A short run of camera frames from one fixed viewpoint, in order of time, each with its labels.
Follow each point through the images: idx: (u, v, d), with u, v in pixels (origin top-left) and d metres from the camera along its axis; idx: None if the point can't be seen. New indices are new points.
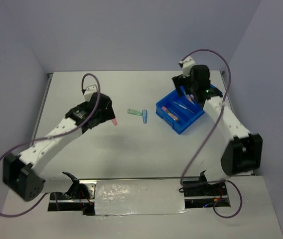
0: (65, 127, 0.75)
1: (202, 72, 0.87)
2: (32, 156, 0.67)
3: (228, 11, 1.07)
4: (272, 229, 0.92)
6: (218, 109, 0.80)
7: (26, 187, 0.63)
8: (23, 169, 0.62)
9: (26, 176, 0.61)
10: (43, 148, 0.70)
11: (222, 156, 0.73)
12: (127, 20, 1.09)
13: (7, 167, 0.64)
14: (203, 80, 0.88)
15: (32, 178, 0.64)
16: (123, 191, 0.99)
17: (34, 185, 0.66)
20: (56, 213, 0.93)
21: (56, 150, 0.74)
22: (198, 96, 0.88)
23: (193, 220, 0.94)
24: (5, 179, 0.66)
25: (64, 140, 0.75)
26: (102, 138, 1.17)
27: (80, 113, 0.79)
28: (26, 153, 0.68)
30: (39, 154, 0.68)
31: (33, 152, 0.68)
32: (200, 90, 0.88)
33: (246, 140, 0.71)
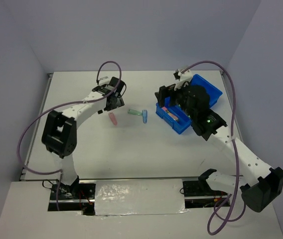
0: (95, 95, 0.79)
1: (202, 95, 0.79)
2: (72, 113, 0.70)
3: (228, 11, 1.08)
4: (275, 230, 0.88)
6: (229, 144, 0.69)
7: (69, 136, 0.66)
8: (67, 121, 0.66)
9: (72, 123, 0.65)
10: (81, 108, 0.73)
11: (244, 193, 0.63)
12: (127, 20, 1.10)
13: (51, 119, 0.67)
14: (204, 103, 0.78)
15: (74, 129, 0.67)
16: (123, 191, 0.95)
17: (71, 140, 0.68)
20: (53, 213, 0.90)
21: (88, 114, 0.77)
22: (200, 128, 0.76)
23: (194, 220, 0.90)
24: (46, 133, 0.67)
25: (94, 107, 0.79)
26: (103, 137, 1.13)
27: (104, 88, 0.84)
28: (67, 111, 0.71)
30: (77, 112, 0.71)
31: (72, 110, 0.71)
32: (201, 122, 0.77)
33: (269, 176, 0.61)
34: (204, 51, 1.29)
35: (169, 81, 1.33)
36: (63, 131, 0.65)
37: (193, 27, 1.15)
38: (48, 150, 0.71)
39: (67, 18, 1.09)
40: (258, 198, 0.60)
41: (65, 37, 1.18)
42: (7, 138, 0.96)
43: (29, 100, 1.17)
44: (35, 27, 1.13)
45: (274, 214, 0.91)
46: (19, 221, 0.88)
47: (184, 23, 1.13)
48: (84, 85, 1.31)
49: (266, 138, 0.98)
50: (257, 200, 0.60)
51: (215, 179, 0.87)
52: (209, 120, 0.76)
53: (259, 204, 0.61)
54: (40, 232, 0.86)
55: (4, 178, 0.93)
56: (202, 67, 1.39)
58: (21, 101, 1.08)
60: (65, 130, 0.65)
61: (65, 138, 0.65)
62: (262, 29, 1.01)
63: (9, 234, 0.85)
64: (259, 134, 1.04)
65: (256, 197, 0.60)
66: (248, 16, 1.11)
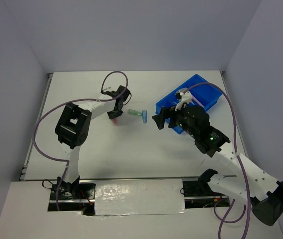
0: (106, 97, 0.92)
1: (202, 115, 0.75)
2: (86, 106, 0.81)
3: (227, 11, 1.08)
4: (275, 230, 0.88)
6: (235, 160, 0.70)
7: (84, 125, 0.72)
8: (83, 112, 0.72)
9: (88, 113, 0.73)
10: (94, 104, 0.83)
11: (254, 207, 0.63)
12: (127, 20, 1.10)
13: (67, 109, 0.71)
14: (206, 123, 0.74)
15: (88, 120, 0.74)
16: (123, 191, 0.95)
17: (84, 130, 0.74)
20: (53, 213, 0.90)
21: (99, 111, 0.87)
22: (203, 146, 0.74)
23: (195, 221, 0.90)
24: (61, 122, 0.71)
25: (104, 107, 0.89)
26: (103, 137, 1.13)
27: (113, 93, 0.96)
28: (81, 104, 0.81)
30: (91, 107, 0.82)
31: (87, 104, 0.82)
32: (204, 140, 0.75)
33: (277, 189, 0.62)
34: (204, 52, 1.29)
35: (168, 81, 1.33)
36: (79, 120, 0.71)
37: (193, 28, 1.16)
38: (60, 140, 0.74)
39: (67, 19, 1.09)
40: (270, 214, 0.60)
41: (65, 38, 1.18)
42: (7, 138, 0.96)
43: (29, 100, 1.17)
44: (36, 28, 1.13)
45: None
46: (20, 221, 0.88)
47: (184, 23, 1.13)
48: (84, 85, 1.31)
49: (266, 138, 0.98)
50: (269, 216, 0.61)
51: (218, 184, 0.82)
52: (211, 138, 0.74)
53: (272, 220, 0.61)
54: (40, 232, 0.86)
55: (4, 178, 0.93)
56: (202, 68, 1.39)
58: (21, 101, 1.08)
60: (80, 119, 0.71)
61: (81, 126, 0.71)
62: (261, 29, 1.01)
63: (9, 234, 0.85)
64: (259, 134, 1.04)
65: (268, 214, 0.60)
66: (247, 16, 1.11)
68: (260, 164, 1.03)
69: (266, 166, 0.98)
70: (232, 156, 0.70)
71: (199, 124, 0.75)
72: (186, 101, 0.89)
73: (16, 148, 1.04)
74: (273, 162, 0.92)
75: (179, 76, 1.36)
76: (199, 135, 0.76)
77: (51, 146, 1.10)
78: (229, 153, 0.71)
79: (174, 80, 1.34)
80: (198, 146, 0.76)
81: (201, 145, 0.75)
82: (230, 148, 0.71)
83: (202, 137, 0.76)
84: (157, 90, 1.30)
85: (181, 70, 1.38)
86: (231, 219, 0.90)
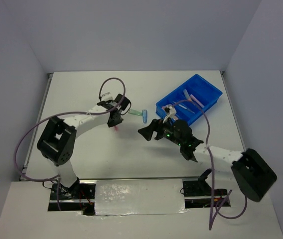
0: (98, 109, 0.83)
1: (185, 128, 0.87)
2: (73, 122, 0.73)
3: (227, 11, 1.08)
4: (275, 230, 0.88)
6: (207, 151, 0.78)
7: (67, 143, 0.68)
8: (67, 129, 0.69)
9: (73, 131, 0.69)
10: (82, 119, 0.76)
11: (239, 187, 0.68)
12: (127, 20, 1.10)
13: (51, 124, 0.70)
14: (189, 135, 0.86)
15: (72, 138, 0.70)
16: (123, 191, 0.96)
17: (68, 148, 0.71)
20: (53, 213, 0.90)
21: (88, 126, 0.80)
22: (187, 154, 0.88)
23: (194, 221, 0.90)
24: (43, 137, 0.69)
25: (95, 120, 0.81)
26: (101, 137, 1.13)
27: (109, 104, 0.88)
28: (68, 119, 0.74)
30: (78, 122, 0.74)
31: (74, 119, 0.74)
32: (188, 149, 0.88)
33: (245, 159, 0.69)
34: (204, 51, 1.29)
35: (168, 81, 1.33)
36: (62, 137, 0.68)
37: (193, 28, 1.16)
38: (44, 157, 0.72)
39: (67, 19, 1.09)
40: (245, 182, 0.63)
41: (65, 37, 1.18)
42: (7, 138, 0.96)
43: (29, 100, 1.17)
44: (35, 28, 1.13)
45: (274, 214, 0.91)
46: (20, 220, 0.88)
47: (184, 23, 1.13)
48: (84, 85, 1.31)
49: (266, 138, 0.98)
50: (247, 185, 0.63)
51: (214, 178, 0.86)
52: (191, 145, 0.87)
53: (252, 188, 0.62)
54: (40, 232, 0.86)
55: (4, 178, 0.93)
56: (202, 67, 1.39)
58: (21, 101, 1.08)
60: (64, 136, 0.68)
61: (63, 144, 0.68)
62: (261, 29, 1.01)
63: (9, 234, 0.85)
64: (259, 134, 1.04)
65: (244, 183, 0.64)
66: (248, 16, 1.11)
68: None
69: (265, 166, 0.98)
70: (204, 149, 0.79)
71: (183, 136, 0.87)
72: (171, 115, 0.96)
73: (16, 148, 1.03)
74: (273, 162, 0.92)
75: (179, 76, 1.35)
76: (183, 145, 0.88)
77: None
78: (202, 149, 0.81)
79: (174, 80, 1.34)
80: (183, 154, 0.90)
81: (185, 153, 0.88)
82: (202, 147, 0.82)
83: (186, 146, 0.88)
84: (157, 90, 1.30)
85: (181, 70, 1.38)
86: (234, 216, 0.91)
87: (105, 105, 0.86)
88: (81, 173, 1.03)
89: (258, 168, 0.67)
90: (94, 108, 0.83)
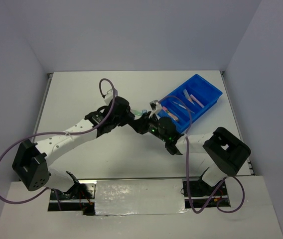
0: (84, 126, 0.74)
1: (169, 125, 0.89)
2: (47, 147, 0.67)
3: (227, 11, 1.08)
4: (275, 230, 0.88)
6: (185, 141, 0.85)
7: (35, 174, 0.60)
8: (36, 158, 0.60)
9: (42, 162, 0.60)
10: (59, 142, 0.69)
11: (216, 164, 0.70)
12: (128, 20, 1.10)
13: (22, 149, 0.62)
14: (173, 132, 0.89)
15: (43, 168, 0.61)
16: (123, 191, 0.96)
17: (41, 176, 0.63)
20: (53, 213, 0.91)
21: (70, 146, 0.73)
22: (171, 149, 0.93)
23: (194, 220, 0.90)
24: (16, 162, 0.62)
25: (80, 139, 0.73)
26: (99, 137, 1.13)
27: (99, 118, 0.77)
28: (42, 143, 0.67)
30: (53, 147, 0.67)
31: (49, 143, 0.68)
32: (171, 144, 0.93)
33: (218, 138, 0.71)
34: (205, 51, 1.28)
35: (169, 81, 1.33)
36: (31, 166, 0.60)
37: (193, 28, 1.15)
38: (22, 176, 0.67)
39: (68, 19, 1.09)
40: (218, 157, 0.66)
41: (65, 37, 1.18)
42: (7, 138, 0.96)
43: (29, 100, 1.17)
44: (36, 28, 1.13)
45: (274, 214, 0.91)
46: (20, 220, 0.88)
47: (184, 23, 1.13)
48: (84, 85, 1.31)
49: (266, 138, 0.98)
50: (220, 160, 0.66)
51: (207, 176, 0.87)
52: (174, 140, 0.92)
53: (226, 162, 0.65)
54: (40, 232, 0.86)
55: (4, 178, 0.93)
56: (202, 67, 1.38)
58: (21, 101, 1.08)
60: (33, 166, 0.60)
61: (33, 174, 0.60)
62: (261, 29, 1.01)
63: (9, 234, 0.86)
64: (259, 135, 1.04)
65: (218, 159, 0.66)
66: (247, 16, 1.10)
68: (260, 165, 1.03)
69: (265, 166, 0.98)
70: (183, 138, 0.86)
71: (168, 133, 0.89)
72: (157, 111, 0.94)
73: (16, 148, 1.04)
74: (274, 162, 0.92)
75: (179, 76, 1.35)
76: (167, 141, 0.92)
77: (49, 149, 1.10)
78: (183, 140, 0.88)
79: (174, 80, 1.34)
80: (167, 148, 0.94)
81: (169, 148, 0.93)
82: (182, 138, 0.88)
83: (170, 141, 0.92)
84: (157, 90, 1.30)
85: (181, 70, 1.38)
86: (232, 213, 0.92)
87: (94, 119, 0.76)
88: (82, 173, 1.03)
89: (231, 144, 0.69)
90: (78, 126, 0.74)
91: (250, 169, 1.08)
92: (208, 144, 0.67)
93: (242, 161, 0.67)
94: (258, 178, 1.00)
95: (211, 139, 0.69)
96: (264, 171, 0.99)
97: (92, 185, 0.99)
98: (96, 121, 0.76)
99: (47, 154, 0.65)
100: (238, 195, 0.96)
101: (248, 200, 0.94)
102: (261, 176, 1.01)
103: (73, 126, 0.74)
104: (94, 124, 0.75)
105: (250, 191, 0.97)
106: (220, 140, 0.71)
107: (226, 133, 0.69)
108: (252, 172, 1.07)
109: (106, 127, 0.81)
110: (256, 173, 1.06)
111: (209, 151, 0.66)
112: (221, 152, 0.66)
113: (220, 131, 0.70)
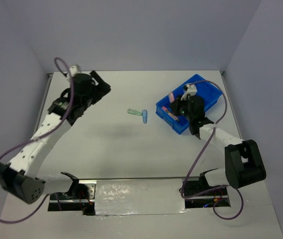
0: (51, 122, 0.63)
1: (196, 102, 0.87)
2: (21, 163, 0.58)
3: (228, 11, 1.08)
4: (275, 230, 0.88)
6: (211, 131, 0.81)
7: (23, 191, 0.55)
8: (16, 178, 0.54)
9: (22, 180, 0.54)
10: (32, 152, 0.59)
11: (225, 170, 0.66)
12: (128, 20, 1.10)
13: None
14: (198, 110, 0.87)
15: (28, 183, 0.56)
16: (123, 191, 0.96)
17: (32, 188, 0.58)
20: (53, 213, 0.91)
21: (47, 149, 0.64)
22: (194, 129, 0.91)
23: (194, 220, 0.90)
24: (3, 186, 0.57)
25: (53, 138, 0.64)
26: (99, 138, 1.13)
27: (64, 103, 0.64)
28: (15, 160, 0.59)
30: (28, 160, 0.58)
31: (22, 157, 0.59)
32: (195, 124, 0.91)
33: (243, 149, 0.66)
34: (205, 51, 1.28)
35: (169, 81, 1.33)
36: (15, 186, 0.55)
37: (194, 28, 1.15)
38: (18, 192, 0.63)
39: (68, 19, 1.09)
40: (231, 166, 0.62)
41: (65, 37, 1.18)
42: (7, 138, 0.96)
43: (29, 100, 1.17)
44: (36, 28, 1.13)
45: (274, 214, 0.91)
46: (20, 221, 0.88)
47: (184, 23, 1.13)
48: None
49: (266, 138, 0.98)
50: (232, 168, 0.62)
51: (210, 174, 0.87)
52: (200, 121, 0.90)
53: (235, 172, 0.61)
54: (40, 232, 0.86)
55: None
56: (202, 67, 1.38)
58: (21, 101, 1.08)
60: (16, 186, 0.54)
61: (21, 192, 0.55)
62: (261, 29, 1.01)
63: (9, 234, 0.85)
64: (259, 135, 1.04)
65: (230, 166, 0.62)
66: (247, 16, 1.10)
68: None
69: (266, 166, 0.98)
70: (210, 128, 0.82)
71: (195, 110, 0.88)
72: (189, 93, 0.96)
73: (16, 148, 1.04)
74: (274, 162, 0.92)
75: (179, 76, 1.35)
76: (191, 118, 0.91)
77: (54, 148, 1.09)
78: (208, 127, 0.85)
79: (174, 80, 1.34)
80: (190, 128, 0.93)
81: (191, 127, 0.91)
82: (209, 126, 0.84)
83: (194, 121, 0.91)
84: (157, 90, 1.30)
85: (181, 70, 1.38)
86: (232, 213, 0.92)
87: (59, 108, 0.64)
88: (82, 173, 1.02)
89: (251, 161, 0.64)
90: (45, 126, 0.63)
91: None
92: (231, 149, 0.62)
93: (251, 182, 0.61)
94: (258, 178, 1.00)
95: (236, 146, 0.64)
96: None
97: (92, 185, 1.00)
98: (62, 108, 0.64)
99: (26, 171, 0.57)
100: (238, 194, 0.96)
101: (248, 200, 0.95)
102: None
103: (40, 128, 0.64)
104: (61, 115, 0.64)
105: (250, 191, 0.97)
106: (245, 153, 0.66)
107: (254, 150, 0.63)
108: None
109: (80, 108, 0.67)
110: None
111: (227, 154, 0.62)
112: (239, 162, 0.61)
113: (250, 142, 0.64)
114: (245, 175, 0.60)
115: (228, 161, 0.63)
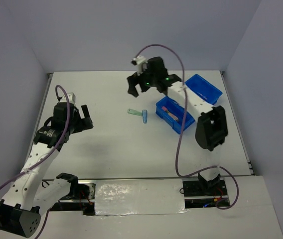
0: (40, 151, 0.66)
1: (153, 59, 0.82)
2: (15, 196, 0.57)
3: (227, 11, 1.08)
4: (274, 229, 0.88)
6: (182, 93, 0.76)
7: (22, 226, 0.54)
8: (15, 209, 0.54)
9: (19, 214, 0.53)
10: (24, 184, 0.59)
11: (196, 133, 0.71)
12: (127, 20, 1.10)
13: None
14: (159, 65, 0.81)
15: (26, 216, 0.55)
16: (123, 191, 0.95)
17: (30, 221, 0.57)
20: (53, 213, 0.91)
21: (40, 179, 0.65)
22: (160, 86, 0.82)
23: (194, 221, 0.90)
24: None
25: (43, 167, 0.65)
26: (99, 138, 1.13)
27: (49, 131, 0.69)
28: (8, 195, 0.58)
30: (22, 193, 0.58)
31: (15, 191, 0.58)
32: (160, 80, 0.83)
33: (212, 114, 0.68)
34: (204, 51, 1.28)
35: None
36: (13, 222, 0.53)
37: (194, 28, 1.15)
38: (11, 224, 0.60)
39: (67, 19, 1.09)
40: (202, 131, 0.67)
41: (65, 38, 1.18)
42: (7, 138, 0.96)
43: (29, 99, 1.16)
44: (35, 27, 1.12)
45: (274, 214, 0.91)
46: None
47: (183, 23, 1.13)
48: (84, 85, 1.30)
49: (266, 138, 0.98)
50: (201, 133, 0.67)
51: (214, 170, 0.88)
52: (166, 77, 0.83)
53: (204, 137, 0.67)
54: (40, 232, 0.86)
55: (4, 178, 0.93)
56: (202, 67, 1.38)
58: (20, 101, 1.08)
60: (13, 222, 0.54)
61: (20, 227, 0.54)
62: (262, 29, 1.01)
63: (9, 234, 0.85)
64: (259, 134, 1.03)
65: (201, 132, 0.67)
66: (248, 16, 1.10)
68: (260, 165, 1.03)
69: (266, 166, 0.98)
70: (180, 89, 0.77)
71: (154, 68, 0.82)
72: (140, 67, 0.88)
73: (16, 148, 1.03)
74: (274, 162, 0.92)
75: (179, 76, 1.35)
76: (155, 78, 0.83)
77: (65, 150, 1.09)
78: (178, 88, 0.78)
79: None
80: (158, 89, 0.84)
81: (159, 86, 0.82)
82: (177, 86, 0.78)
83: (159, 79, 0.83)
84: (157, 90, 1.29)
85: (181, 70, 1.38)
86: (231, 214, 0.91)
87: (44, 136, 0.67)
88: (82, 174, 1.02)
89: (218, 124, 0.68)
90: (35, 157, 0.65)
91: (250, 169, 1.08)
92: (202, 117, 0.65)
93: (217, 143, 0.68)
94: (258, 178, 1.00)
95: (204, 113, 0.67)
96: (264, 171, 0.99)
97: (91, 185, 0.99)
98: (47, 136, 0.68)
99: (22, 204, 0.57)
100: (234, 195, 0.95)
101: (248, 200, 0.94)
102: (261, 176, 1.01)
103: (29, 160, 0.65)
104: (48, 142, 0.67)
105: (250, 191, 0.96)
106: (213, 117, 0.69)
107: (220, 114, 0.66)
108: (252, 172, 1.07)
109: (66, 135, 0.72)
110: (256, 173, 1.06)
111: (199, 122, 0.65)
112: (208, 128, 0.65)
113: (218, 109, 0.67)
114: (212, 136, 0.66)
115: (199, 128, 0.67)
